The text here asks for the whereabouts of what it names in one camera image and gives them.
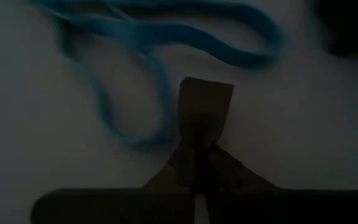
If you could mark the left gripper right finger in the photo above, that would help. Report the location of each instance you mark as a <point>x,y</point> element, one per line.
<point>228,180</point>

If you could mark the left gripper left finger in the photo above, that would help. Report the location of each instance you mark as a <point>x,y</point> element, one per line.
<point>179,180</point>

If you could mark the black rubber band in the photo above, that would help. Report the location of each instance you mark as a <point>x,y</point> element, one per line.
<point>204,105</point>

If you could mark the blue table mat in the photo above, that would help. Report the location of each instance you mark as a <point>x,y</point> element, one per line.
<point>291,124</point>

